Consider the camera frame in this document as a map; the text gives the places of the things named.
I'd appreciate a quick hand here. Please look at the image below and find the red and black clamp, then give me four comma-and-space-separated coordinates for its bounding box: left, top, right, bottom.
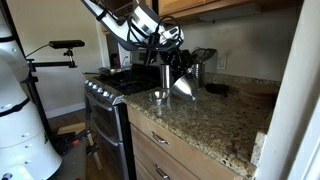
53, 129, 103, 172

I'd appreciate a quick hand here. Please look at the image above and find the metal drawer handle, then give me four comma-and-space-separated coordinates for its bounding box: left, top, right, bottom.
151, 131, 171, 146
154, 164, 172, 180

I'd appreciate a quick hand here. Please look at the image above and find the wooden upper cabinet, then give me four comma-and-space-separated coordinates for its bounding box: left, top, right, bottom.
99, 0, 305, 22

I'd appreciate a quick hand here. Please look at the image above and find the large perforated steel utensil holder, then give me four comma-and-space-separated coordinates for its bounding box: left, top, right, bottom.
159, 63, 175, 90

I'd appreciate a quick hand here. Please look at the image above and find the small perforated steel utensil holder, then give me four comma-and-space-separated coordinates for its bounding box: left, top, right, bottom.
191, 62, 205, 89

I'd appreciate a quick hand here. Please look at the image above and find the white wall outlet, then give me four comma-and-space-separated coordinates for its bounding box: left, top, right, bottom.
216, 52, 229, 71

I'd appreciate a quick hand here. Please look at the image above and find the white pantry cabinet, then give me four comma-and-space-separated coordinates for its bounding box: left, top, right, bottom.
254, 0, 320, 180

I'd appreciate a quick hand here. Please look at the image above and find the perforated mounting table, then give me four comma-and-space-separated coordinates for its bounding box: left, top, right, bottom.
49, 122, 88, 180

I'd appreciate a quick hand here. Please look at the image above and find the empty steel bowl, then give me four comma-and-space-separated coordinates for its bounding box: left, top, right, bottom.
148, 89, 171, 107

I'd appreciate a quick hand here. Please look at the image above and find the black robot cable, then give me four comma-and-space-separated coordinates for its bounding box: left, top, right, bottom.
125, 15, 185, 53

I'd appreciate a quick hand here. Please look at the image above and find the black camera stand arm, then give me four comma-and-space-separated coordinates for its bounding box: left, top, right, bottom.
23, 48, 78, 135

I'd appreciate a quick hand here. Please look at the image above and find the black stereo camera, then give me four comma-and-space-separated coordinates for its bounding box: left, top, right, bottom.
48, 39, 86, 50

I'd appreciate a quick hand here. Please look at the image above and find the black cast iron skillet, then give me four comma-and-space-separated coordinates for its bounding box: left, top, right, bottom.
203, 82, 231, 98

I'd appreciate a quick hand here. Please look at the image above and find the frying pan on stove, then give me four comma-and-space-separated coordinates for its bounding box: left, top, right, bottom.
83, 67, 127, 77

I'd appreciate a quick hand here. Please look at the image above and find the metal skimmer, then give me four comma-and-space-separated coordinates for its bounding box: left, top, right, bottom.
191, 47, 218, 65

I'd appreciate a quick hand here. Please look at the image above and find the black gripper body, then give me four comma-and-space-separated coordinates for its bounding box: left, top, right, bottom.
165, 49, 188, 72

